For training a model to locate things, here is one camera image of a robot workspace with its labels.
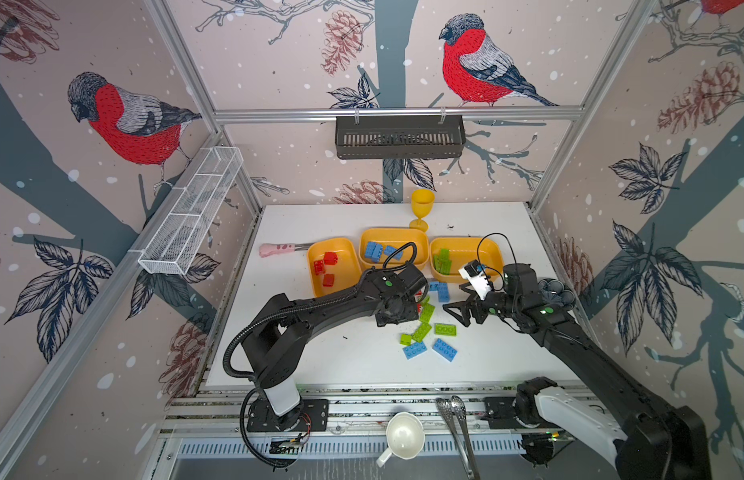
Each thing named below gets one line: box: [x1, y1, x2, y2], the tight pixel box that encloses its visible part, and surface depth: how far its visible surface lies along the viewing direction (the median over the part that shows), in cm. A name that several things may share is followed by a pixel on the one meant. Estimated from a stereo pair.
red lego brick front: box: [313, 260, 326, 275], surface depth 105 cm
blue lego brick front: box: [402, 341, 428, 361], surface depth 86 cm
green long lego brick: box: [412, 322, 432, 343], surface depth 88 cm
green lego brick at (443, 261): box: [434, 248, 452, 269], surface depth 105 cm
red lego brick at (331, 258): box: [324, 252, 339, 266], surface depth 106 cm
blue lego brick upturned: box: [364, 241, 383, 262], surface depth 106 cm
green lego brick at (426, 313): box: [418, 297, 436, 329], surface depth 93 cm
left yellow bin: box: [308, 237, 362, 297], surface depth 105 cm
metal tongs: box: [435, 395, 480, 480], surface depth 70 cm
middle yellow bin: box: [358, 227, 430, 271], surface depth 108 cm
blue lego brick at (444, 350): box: [432, 338, 458, 362], surface depth 85 cm
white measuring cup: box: [376, 411, 425, 468], surface depth 71 cm
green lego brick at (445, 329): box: [435, 323, 457, 336], surface depth 89 cm
